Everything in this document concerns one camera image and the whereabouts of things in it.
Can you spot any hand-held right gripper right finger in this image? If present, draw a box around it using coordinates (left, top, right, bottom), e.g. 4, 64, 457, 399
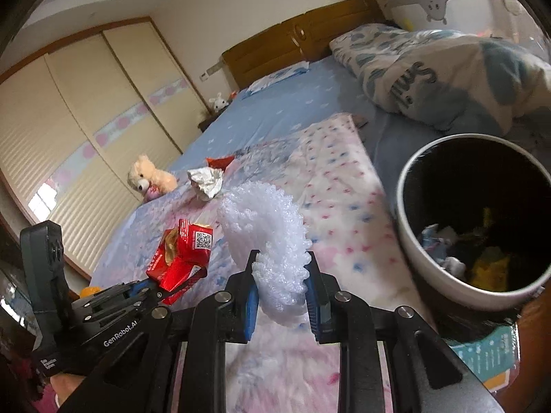
305, 250, 506, 413

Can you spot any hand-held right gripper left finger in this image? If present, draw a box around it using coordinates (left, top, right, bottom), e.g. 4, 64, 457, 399
58, 248, 262, 413

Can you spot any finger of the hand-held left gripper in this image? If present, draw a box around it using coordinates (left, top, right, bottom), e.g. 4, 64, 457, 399
84, 279, 158, 311
148, 267, 210, 311

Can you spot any red snack wrapper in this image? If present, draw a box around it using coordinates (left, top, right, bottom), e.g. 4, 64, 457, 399
145, 218, 214, 294

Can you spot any white foam fruit net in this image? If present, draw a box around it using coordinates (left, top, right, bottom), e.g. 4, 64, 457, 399
217, 182, 313, 328

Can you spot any white trash bin black liner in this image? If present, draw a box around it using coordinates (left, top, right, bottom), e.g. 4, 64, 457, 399
395, 133, 551, 341

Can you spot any silver blue-print wrapper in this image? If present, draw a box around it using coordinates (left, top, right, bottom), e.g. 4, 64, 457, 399
419, 224, 462, 260

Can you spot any yellow snack wrapper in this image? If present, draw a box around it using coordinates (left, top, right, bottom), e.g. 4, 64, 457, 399
468, 251, 514, 290

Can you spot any beige teddy bear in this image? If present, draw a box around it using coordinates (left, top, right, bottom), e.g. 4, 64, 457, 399
127, 153, 178, 203

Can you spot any silver foil wrapper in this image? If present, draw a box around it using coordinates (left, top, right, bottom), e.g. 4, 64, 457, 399
187, 166, 225, 202

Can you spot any floral blanket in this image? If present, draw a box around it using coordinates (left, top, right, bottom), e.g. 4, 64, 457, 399
90, 112, 432, 413

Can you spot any orange-red snack wrapper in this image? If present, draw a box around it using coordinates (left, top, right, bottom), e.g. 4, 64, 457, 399
205, 154, 237, 170

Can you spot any cream sliding-door wardrobe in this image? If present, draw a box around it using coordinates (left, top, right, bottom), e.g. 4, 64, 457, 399
0, 16, 208, 281

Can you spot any dark wooden nightstand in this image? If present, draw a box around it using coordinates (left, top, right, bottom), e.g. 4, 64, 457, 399
197, 109, 225, 133

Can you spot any blue bed sheet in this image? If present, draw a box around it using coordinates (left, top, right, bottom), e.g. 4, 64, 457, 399
165, 56, 457, 173

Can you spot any blue white pillow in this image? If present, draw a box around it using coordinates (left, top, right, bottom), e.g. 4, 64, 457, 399
240, 62, 311, 96

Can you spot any wooden headboard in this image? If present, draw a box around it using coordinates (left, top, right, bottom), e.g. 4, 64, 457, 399
221, 0, 386, 91

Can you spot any white blue printed quilt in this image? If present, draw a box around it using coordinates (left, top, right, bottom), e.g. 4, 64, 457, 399
329, 23, 551, 133

